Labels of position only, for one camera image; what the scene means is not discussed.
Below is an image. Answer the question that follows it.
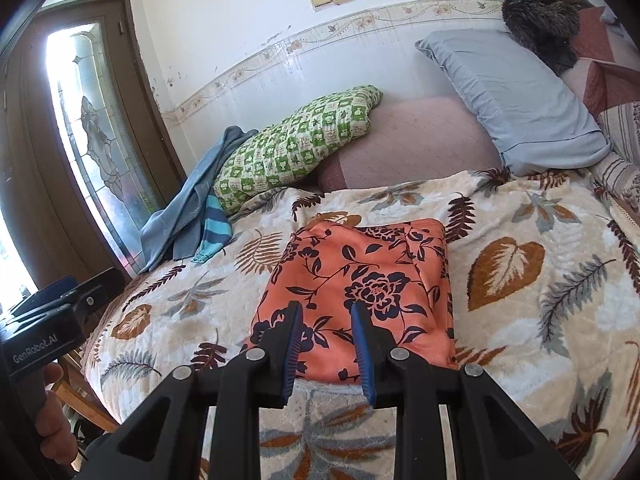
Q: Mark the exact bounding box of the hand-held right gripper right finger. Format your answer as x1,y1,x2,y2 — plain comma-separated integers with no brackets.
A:
350,302,583,480

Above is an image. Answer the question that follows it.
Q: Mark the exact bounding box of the pink cushion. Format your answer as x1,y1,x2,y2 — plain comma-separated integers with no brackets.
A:
315,95,506,195

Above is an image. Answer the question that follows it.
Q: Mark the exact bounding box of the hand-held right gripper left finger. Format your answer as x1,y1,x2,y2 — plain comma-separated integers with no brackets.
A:
75,301,305,480

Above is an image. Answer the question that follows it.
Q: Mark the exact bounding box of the striped sofa cushion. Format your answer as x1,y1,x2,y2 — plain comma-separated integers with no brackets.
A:
592,100,640,221

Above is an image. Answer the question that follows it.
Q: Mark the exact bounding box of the leaf-printed cream blanket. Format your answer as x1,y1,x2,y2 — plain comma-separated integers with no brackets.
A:
82,167,640,480

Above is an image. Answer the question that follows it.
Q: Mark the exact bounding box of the wooden frame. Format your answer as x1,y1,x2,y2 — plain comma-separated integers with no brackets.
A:
50,350,121,433

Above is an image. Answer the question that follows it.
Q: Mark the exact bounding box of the wooden door with patterned glass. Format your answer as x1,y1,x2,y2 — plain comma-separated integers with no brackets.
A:
0,0,186,306

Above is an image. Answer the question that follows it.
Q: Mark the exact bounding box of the green checkered pillow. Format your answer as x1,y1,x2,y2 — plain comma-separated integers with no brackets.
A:
212,85,383,216

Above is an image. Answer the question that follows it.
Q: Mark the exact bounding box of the orange floral garment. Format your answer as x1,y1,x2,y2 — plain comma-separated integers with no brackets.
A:
241,218,458,386

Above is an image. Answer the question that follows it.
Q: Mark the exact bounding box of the person's left hand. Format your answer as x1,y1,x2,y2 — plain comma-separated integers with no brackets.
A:
39,362,77,461

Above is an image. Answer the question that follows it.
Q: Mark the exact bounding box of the dark furry item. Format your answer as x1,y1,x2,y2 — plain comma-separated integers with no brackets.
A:
501,0,581,76

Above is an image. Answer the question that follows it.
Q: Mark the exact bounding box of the grey-blue pillow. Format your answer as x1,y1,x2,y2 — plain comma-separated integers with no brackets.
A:
415,28,613,177

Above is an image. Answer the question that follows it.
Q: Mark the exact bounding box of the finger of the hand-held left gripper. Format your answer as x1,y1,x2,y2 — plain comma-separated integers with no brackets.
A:
7,275,76,318
20,267,124,331

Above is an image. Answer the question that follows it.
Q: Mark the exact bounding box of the blue-grey cloth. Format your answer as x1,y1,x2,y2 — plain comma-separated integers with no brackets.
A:
138,126,258,273

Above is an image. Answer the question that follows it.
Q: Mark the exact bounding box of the teal striped garment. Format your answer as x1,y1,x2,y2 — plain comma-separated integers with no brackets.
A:
191,195,233,265

